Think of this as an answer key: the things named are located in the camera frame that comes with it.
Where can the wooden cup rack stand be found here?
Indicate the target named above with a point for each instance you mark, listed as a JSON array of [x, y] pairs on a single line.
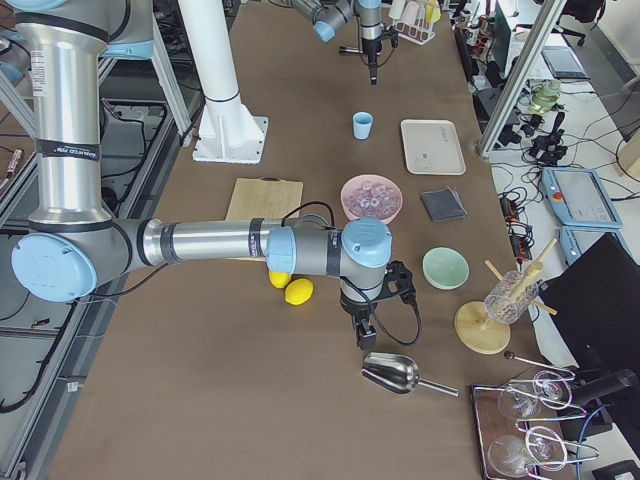
[[484, 335]]

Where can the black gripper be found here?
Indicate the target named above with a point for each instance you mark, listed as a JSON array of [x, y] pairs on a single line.
[[354, 305], [372, 48]]

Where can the black tray with glasses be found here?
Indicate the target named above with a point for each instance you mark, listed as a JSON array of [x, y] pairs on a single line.
[[518, 425]]

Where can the light blue cup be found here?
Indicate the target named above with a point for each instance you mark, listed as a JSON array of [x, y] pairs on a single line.
[[362, 122]]

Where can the whole yellow lemon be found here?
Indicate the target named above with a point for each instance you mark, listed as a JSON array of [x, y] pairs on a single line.
[[299, 291], [279, 280]]

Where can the pink bowl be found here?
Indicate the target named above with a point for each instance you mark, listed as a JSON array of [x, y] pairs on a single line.
[[354, 182]]

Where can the clear ice cubes pile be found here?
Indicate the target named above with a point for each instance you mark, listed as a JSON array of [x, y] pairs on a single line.
[[374, 199]]

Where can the grey folded cloth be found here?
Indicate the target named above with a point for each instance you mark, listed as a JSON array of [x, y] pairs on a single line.
[[444, 205]]

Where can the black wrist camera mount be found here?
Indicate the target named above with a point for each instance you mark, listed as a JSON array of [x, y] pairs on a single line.
[[398, 281]]

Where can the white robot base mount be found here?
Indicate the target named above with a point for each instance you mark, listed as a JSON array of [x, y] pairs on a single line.
[[228, 132]]

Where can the metal ice scoop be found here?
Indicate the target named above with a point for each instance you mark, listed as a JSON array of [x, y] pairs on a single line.
[[399, 374]]

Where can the cream rabbit serving tray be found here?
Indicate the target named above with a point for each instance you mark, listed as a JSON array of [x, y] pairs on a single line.
[[432, 147]]

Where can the white cup drying rack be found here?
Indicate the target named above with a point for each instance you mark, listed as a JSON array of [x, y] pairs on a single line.
[[414, 20]]

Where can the green bowl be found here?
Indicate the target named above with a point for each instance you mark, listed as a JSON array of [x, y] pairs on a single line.
[[445, 268]]

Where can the blue teach pendant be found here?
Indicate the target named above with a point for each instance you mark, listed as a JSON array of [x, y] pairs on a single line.
[[578, 198]]

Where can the clear glass on rack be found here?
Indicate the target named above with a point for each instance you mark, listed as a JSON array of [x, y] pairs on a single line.
[[506, 302]]

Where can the wooden cutting board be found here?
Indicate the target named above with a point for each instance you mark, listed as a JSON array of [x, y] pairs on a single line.
[[265, 197]]

